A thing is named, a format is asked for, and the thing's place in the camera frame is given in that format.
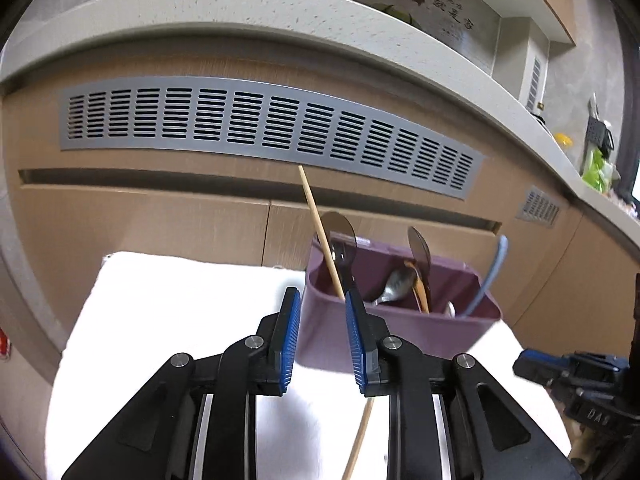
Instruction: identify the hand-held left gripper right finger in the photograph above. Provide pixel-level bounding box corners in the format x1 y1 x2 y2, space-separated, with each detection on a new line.
344 290 583 480

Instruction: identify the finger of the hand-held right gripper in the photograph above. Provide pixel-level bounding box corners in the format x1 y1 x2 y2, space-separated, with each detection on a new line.
513 349 626 378
550 377 621 403

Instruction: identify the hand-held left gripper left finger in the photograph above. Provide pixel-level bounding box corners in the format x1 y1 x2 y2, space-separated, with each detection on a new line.
60 287 303 480

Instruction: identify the purple utensil container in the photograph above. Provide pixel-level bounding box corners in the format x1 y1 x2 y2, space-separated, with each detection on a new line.
299 237 502 376

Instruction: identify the metal spoon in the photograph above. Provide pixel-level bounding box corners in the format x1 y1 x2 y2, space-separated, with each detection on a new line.
371 267 418 307

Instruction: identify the wooden chopstick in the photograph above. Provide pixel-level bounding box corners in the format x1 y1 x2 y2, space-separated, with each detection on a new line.
341 396 375 480
298 165 346 301

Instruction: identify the blue handled utensil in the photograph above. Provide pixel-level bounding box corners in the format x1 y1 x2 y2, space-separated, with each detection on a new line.
460 235 510 318

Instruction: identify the dark spoon with wooden handle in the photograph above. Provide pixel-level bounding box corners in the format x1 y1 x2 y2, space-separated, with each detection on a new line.
406 226 433 313

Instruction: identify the person's right hand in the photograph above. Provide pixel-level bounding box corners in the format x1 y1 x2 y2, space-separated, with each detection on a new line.
569 425 593 468

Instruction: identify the small grey vent grille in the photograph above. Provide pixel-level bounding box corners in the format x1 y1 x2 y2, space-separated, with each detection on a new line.
515 185 562 226

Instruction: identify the wooden cabinet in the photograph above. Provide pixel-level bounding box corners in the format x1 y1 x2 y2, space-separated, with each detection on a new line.
0 35 636 361

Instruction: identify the green packet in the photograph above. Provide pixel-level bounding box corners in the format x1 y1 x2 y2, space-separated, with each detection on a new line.
580 152 621 193

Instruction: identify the black rack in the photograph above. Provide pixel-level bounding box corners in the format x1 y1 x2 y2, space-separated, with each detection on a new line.
585 95 615 156

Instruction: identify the large grey vent grille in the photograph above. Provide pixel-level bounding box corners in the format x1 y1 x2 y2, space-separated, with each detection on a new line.
60 76 487 201

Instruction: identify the white cabinet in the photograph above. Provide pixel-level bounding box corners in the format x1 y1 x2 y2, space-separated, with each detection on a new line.
492 17 551 111

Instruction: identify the wall poster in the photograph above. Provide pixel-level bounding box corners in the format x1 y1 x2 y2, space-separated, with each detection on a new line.
370 0 501 61

